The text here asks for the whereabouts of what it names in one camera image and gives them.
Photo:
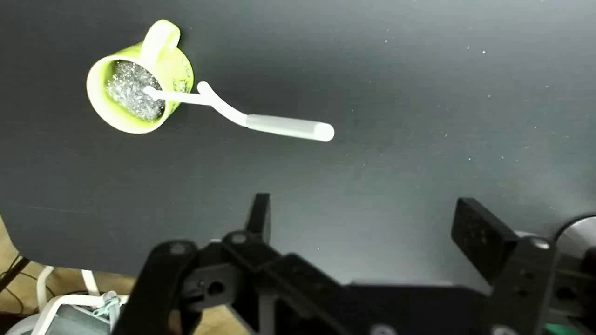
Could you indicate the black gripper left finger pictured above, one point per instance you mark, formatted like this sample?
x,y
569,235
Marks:
x,y
249,248

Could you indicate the lime green mug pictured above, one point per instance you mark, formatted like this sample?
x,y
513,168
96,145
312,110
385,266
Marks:
x,y
159,52

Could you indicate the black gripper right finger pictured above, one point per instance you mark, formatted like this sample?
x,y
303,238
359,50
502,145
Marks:
x,y
482,236

